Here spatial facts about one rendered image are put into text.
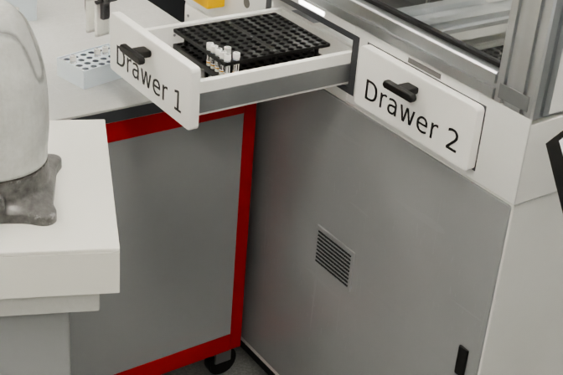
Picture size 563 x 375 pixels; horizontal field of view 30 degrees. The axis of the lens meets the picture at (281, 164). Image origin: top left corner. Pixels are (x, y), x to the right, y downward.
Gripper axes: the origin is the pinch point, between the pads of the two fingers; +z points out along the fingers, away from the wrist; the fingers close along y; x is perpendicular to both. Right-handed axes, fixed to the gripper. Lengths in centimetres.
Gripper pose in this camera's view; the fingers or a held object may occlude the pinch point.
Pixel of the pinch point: (97, 16)
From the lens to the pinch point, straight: 202.0
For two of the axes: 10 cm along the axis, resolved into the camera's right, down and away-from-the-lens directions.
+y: 7.2, 3.7, -5.8
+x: 6.9, -3.0, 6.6
